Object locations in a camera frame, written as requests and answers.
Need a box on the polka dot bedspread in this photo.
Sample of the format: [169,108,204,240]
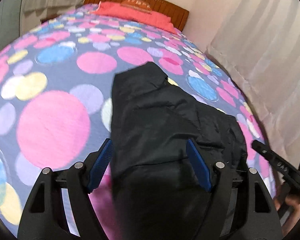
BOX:
[0,4,264,235]

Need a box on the beige curtain at wall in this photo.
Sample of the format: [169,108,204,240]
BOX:
[207,0,300,166]

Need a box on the red pillow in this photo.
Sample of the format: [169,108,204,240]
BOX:
[91,2,177,34]

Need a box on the black jacket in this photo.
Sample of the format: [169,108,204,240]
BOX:
[110,62,247,239]

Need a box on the wooden headboard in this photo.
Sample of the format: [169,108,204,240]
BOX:
[83,0,190,32]

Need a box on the person's right hand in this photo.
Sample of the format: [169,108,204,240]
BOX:
[282,195,300,236]

